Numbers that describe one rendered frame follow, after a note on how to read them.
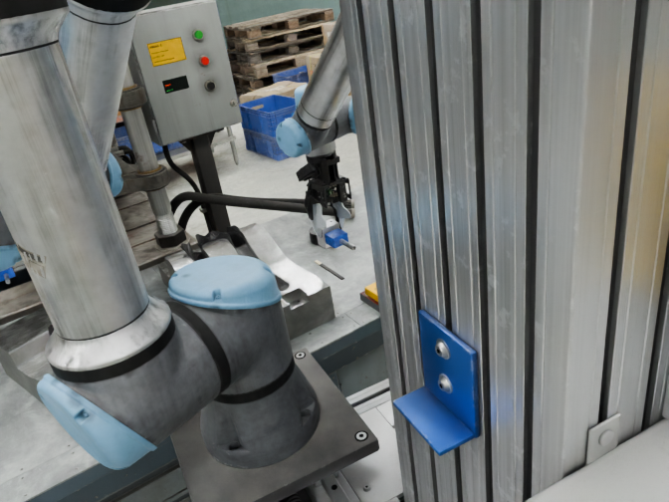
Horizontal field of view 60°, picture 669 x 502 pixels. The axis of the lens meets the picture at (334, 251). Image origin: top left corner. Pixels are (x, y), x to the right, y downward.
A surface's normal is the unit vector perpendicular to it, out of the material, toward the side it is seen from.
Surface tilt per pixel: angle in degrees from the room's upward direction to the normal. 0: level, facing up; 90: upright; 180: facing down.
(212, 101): 90
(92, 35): 123
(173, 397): 87
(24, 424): 0
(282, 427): 72
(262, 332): 90
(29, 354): 78
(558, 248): 90
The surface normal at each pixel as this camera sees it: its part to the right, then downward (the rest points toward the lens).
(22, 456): -0.14, -0.87
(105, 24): 0.36, 0.85
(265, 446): 0.21, 0.14
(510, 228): -0.89, 0.32
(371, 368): 0.54, 0.32
